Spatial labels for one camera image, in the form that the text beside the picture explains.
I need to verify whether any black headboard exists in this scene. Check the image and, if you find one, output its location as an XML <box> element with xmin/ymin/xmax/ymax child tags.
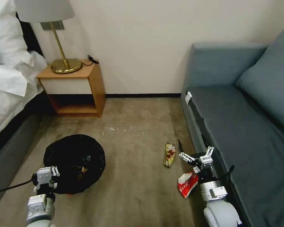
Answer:
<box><xmin>17</xmin><ymin>12</ymin><xmax>44</xmax><ymax>58</ymax></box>

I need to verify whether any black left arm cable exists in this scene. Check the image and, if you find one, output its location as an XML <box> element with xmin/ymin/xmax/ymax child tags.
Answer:
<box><xmin>0</xmin><ymin>174</ymin><xmax>38</xmax><ymax>196</ymax></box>

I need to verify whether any brass lamp with white shade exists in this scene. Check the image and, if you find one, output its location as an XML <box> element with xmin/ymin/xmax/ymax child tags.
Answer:
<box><xmin>14</xmin><ymin>0</ymin><xmax>83</xmax><ymax>74</ymax></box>

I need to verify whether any wooden nightstand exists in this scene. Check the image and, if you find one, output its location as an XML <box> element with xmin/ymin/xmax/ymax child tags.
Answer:
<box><xmin>36</xmin><ymin>59</ymin><xmax>107</xmax><ymax>118</ymax></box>

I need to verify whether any white duvet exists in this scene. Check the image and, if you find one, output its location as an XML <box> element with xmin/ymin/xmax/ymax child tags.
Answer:
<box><xmin>0</xmin><ymin>50</ymin><xmax>48</xmax><ymax>143</ymax></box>

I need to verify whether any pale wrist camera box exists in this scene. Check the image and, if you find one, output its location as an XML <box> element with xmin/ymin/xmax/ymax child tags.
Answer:
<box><xmin>37</xmin><ymin>167</ymin><xmax>52</xmax><ymax>184</ymax></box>
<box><xmin>201</xmin><ymin>155</ymin><xmax>214</xmax><ymax>170</ymax></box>

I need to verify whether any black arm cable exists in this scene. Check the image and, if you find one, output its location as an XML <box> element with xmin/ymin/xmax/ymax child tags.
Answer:
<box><xmin>0</xmin><ymin>174</ymin><xmax>38</xmax><ymax>196</ymax></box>
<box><xmin>217</xmin><ymin>165</ymin><xmax>235</xmax><ymax>188</ymax></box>

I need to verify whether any black baseboard strip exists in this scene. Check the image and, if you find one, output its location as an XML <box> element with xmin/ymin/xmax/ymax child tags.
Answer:
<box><xmin>105</xmin><ymin>93</ymin><xmax>182</xmax><ymax>98</ymax></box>

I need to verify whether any red white tissue pack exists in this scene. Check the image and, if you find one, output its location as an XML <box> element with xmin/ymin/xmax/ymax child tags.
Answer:
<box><xmin>177</xmin><ymin>172</ymin><xmax>199</xmax><ymax>199</ymax></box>

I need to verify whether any brown yellow snack wrapper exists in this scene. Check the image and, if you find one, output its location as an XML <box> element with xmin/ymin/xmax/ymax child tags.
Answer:
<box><xmin>163</xmin><ymin>142</ymin><xmax>176</xmax><ymax>169</ymax></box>

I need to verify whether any blue-grey sofa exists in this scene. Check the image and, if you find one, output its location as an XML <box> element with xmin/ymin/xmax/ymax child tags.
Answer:
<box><xmin>180</xmin><ymin>25</ymin><xmax>284</xmax><ymax>227</ymax></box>

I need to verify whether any grey bed frame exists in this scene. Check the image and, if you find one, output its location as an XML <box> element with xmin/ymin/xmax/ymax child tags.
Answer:
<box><xmin>0</xmin><ymin>113</ymin><xmax>46</xmax><ymax>209</ymax></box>

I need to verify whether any blue-grey sofa cushion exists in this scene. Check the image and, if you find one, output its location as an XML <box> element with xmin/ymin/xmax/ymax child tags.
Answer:
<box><xmin>235</xmin><ymin>40</ymin><xmax>284</xmax><ymax>129</ymax></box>

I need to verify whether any black lamp cord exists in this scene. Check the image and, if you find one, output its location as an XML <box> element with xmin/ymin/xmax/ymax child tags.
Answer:
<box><xmin>81</xmin><ymin>55</ymin><xmax>100</xmax><ymax>67</ymax></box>

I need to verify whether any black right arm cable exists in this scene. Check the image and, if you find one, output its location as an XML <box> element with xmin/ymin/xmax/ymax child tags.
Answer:
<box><xmin>217</xmin><ymin>165</ymin><xmax>235</xmax><ymax>188</ymax></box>

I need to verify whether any trash bin with black bag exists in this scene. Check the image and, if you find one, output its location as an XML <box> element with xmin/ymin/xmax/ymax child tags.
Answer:
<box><xmin>43</xmin><ymin>134</ymin><xmax>107</xmax><ymax>195</ymax></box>

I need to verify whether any white pillow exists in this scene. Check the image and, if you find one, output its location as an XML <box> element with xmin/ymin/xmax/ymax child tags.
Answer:
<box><xmin>0</xmin><ymin>0</ymin><xmax>35</xmax><ymax>67</ymax></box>

